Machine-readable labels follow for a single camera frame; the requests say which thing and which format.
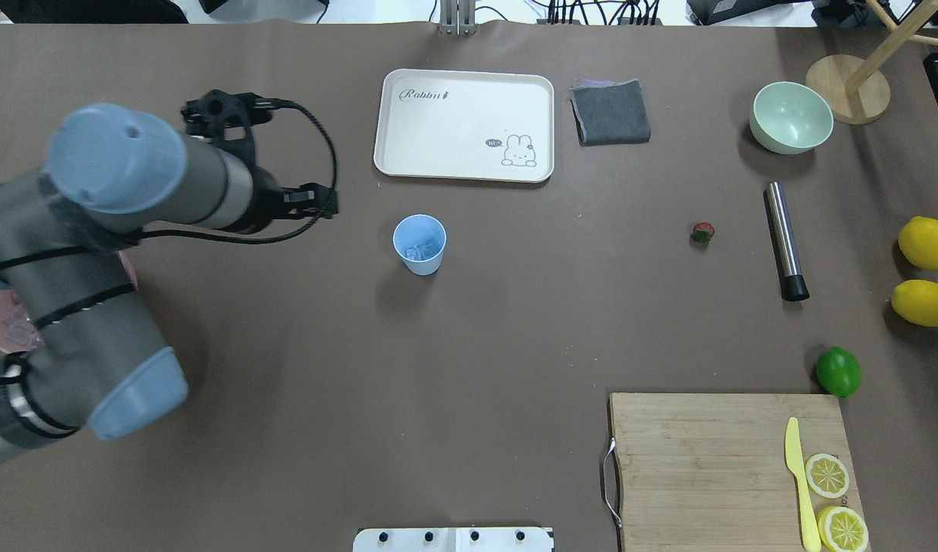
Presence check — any green lime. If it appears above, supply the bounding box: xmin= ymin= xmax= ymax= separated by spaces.
xmin=815 ymin=347 xmax=862 ymax=398

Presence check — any pink bowl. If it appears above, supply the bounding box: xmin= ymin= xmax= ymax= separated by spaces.
xmin=0 ymin=254 xmax=138 ymax=353

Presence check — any lemon slice upper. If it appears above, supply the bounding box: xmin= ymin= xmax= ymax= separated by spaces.
xmin=805 ymin=453 xmax=851 ymax=499

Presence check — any steel muddler black tip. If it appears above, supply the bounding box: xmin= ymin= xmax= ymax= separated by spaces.
xmin=763 ymin=181 xmax=810 ymax=303

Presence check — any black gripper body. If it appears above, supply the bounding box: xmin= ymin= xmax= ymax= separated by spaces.
xmin=239 ymin=168 xmax=339 ymax=235

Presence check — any yellow lemon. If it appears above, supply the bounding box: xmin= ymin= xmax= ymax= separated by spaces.
xmin=890 ymin=279 xmax=938 ymax=327
xmin=897 ymin=216 xmax=938 ymax=271

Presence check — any cream rabbit tray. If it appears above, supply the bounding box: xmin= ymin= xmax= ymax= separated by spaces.
xmin=373 ymin=67 xmax=555 ymax=184

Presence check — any wooden cup stand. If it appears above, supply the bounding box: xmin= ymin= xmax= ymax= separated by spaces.
xmin=805 ymin=1 xmax=938 ymax=125

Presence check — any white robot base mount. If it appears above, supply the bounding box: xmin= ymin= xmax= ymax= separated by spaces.
xmin=352 ymin=525 xmax=556 ymax=551

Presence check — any aluminium frame post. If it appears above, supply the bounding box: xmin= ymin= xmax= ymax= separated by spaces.
xmin=437 ymin=0 xmax=478 ymax=36

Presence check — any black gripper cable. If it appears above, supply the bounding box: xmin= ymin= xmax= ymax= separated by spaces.
xmin=0 ymin=98 xmax=339 ymax=384

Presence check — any lemon slice lower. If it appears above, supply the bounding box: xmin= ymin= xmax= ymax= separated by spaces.
xmin=817 ymin=506 xmax=871 ymax=551

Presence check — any mint green bowl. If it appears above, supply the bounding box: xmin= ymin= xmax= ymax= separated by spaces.
xmin=749 ymin=81 xmax=834 ymax=155

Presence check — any yellow lemon lower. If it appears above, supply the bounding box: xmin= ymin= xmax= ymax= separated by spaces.
xmin=890 ymin=279 xmax=938 ymax=327

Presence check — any yellow lemon upper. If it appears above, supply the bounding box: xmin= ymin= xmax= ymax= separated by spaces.
xmin=897 ymin=216 xmax=938 ymax=271

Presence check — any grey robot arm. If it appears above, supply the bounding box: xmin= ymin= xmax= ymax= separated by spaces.
xmin=0 ymin=90 xmax=338 ymax=465

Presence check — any red strawberry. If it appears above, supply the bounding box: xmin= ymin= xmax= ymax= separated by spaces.
xmin=690 ymin=222 xmax=716 ymax=244

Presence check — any bamboo cutting board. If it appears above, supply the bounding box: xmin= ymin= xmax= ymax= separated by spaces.
xmin=608 ymin=393 xmax=864 ymax=551

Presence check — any grey folded cloth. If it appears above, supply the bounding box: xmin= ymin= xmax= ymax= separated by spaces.
xmin=570 ymin=78 xmax=652 ymax=146

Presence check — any lemon slice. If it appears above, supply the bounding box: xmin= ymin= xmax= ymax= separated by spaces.
xmin=805 ymin=453 xmax=851 ymax=499
xmin=817 ymin=506 xmax=871 ymax=551

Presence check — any light blue plastic cup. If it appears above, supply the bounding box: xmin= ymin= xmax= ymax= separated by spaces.
xmin=392 ymin=214 xmax=447 ymax=276

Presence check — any yellow plastic knife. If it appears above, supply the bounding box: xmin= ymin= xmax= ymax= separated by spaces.
xmin=784 ymin=417 xmax=822 ymax=551

